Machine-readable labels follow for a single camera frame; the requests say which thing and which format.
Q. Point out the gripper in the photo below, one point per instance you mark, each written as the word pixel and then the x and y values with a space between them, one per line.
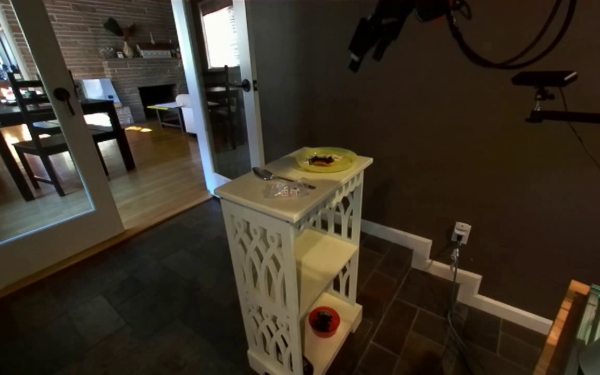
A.
pixel 395 9

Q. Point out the yellow plate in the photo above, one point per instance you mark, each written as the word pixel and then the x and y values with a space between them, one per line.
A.
pixel 337 161

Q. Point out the clear plastic bag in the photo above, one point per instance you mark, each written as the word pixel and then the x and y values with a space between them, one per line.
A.
pixel 287 190

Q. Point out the white lattice shelf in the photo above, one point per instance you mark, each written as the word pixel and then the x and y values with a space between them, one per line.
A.
pixel 269 245

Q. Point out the white glass door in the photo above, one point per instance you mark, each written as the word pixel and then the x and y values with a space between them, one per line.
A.
pixel 45 245
pixel 250 120

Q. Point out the metal spoon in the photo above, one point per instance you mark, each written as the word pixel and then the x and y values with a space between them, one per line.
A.
pixel 264 174

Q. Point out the white sofa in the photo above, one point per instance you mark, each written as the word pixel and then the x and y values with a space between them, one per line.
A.
pixel 187 112

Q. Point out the low coffee table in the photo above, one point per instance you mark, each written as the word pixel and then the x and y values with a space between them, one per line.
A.
pixel 167 108

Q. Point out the brick fireplace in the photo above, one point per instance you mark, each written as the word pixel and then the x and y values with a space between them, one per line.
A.
pixel 144 75

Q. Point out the white box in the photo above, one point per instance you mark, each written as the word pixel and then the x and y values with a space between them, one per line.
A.
pixel 99 89

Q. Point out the red bowl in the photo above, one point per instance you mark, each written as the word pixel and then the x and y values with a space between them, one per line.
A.
pixel 324 323

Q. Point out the dark wooden chair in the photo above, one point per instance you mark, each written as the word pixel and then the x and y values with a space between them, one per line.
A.
pixel 45 146

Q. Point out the camera on mount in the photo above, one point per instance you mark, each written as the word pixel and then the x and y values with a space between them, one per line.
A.
pixel 545 79

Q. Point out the white wall socket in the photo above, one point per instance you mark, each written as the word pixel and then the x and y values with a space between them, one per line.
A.
pixel 461 232

